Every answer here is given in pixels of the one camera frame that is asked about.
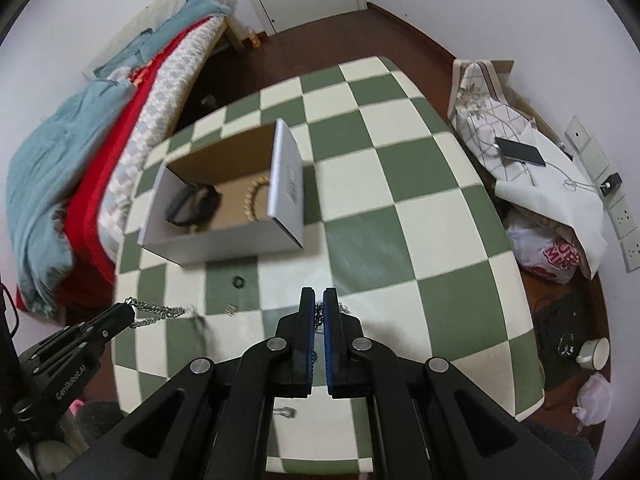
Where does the white grey patterned bed sheet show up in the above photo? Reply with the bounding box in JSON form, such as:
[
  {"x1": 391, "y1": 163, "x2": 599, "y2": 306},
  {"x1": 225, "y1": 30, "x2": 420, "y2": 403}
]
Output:
[{"x1": 97, "y1": 15, "x2": 232, "y2": 257}]

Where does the white red printed plastic bag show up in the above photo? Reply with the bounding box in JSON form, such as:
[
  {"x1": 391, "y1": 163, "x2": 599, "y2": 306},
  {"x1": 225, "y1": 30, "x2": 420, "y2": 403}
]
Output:
[{"x1": 507, "y1": 219, "x2": 584, "y2": 284}]

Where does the green white checkered tablecloth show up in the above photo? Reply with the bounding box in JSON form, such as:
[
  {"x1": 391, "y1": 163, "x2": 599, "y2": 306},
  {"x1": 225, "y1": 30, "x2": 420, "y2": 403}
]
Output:
[{"x1": 113, "y1": 55, "x2": 547, "y2": 476}]

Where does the black smartphone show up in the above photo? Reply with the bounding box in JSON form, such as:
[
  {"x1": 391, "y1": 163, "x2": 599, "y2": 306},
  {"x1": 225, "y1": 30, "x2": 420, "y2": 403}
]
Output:
[{"x1": 494, "y1": 137, "x2": 547, "y2": 168}]

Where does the wooden bed frame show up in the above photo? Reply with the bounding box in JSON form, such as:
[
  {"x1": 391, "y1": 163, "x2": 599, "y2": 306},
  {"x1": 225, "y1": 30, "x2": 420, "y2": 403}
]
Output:
[{"x1": 169, "y1": 14, "x2": 247, "y2": 137}]

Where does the gold bead bracelet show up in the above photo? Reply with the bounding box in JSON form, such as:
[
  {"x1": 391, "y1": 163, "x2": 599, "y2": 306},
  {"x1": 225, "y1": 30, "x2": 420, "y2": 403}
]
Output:
[{"x1": 243, "y1": 178, "x2": 271, "y2": 222}]

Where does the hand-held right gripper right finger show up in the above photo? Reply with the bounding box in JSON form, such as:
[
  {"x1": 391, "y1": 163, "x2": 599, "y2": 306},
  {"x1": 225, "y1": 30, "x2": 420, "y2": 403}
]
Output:
[{"x1": 322, "y1": 287, "x2": 596, "y2": 480}]

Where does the white wall socket strip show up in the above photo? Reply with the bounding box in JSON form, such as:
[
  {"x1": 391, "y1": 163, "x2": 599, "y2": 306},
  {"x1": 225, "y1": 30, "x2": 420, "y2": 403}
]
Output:
[{"x1": 606, "y1": 194, "x2": 640, "y2": 274}]

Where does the thin silver chain necklace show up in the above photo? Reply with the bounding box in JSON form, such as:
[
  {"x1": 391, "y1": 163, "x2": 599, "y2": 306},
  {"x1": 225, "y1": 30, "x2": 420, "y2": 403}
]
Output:
[{"x1": 312, "y1": 298, "x2": 352, "y2": 361}]

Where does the silver curb chain bracelet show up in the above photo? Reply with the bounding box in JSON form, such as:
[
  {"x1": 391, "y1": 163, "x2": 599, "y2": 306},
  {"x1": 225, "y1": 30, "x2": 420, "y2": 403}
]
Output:
[{"x1": 125, "y1": 297, "x2": 197, "y2": 332}]

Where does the grey wall socket plate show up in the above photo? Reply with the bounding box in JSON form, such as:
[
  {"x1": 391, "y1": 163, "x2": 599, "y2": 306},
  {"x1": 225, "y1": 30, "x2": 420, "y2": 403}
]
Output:
[{"x1": 564, "y1": 115, "x2": 612, "y2": 182}]

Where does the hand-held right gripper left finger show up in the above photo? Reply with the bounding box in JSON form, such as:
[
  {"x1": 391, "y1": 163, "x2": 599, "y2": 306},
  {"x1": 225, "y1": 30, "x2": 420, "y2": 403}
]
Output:
[{"x1": 60, "y1": 287, "x2": 317, "y2": 480}]

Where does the pink plastic bag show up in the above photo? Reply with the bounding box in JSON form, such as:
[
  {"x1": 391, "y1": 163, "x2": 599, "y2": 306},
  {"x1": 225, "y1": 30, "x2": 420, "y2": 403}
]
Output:
[{"x1": 571, "y1": 372, "x2": 614, "y2": 427}]

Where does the grey fuzzy cloth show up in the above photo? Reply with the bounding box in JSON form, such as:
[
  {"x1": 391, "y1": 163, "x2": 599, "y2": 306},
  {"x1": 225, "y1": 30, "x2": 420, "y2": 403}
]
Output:
[
  {"x1": 75, "y1": 401, "x2": 128, "y2": 443},
  {"x1": 522, "y1": 419, "x2": 597, "y2": 480}
]

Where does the white charging cable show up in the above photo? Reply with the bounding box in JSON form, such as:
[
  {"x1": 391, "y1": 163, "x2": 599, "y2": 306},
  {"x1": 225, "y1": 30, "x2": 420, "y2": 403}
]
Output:
[{"x1": 492, "y1": 139, "x2": 607, "y2": 193}]

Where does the black bag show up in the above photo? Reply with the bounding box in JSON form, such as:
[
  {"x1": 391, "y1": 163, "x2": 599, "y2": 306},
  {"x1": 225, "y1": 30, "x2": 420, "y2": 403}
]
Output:
[{"x1": 532, "y1": 289, "x2": 602, "y2": 393}]

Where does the white cardboard box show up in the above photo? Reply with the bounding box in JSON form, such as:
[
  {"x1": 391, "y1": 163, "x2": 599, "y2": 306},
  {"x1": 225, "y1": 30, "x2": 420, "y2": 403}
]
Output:
[{"x1": 137, "y1": 118, "x2": 306, "y2": 267}]

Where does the red blanket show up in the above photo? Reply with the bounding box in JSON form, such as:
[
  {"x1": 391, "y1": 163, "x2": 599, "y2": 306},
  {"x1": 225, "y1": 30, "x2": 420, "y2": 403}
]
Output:
[{"x1": 14, "y1": 16, "x2": 217, "y2": 312}]

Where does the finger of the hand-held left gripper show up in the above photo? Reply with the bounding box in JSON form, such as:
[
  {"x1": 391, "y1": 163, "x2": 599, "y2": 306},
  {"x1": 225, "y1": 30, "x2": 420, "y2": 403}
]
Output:
[{"x1": 64, "y1": 302, "x2": 137, "y2": 351}]

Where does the white cloth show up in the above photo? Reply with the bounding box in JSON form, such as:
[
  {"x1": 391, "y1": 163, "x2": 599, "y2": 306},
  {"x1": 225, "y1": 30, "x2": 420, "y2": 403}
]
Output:
[{"x1": 494, "y1": 125, "x2": 609, "y2": 281}]

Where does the floral quilted fabric bag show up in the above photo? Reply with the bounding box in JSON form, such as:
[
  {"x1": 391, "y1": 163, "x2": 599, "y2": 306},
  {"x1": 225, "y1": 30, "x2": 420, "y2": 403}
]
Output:
[{"x1": 446, "y1": 58, "x2": 534, "y2": 182}]

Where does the white cup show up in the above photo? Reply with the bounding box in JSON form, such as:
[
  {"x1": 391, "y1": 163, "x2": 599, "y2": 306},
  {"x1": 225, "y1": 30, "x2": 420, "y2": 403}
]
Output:
[{"x1": 574, "y1": 337, "x2": 612, "y2": 369}]

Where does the bed with blankets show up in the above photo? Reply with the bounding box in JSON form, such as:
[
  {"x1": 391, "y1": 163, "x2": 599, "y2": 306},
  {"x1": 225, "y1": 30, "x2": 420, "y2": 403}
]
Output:
[{"x1": 7, "y1": 0, "x2": 236, "y2": 319}]

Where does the black bracelet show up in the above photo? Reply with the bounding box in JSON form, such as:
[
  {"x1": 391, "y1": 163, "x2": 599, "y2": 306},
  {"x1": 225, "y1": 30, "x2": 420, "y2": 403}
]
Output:
[{"x1": 164, "y1": 184, "x2": 222, "y2": 227}]

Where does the black cable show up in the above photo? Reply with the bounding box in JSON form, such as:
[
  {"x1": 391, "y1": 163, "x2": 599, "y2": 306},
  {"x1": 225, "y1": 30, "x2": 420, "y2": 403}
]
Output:
[{"x1": 0, "y1": 271, "x2": 22, "y2": 411}]

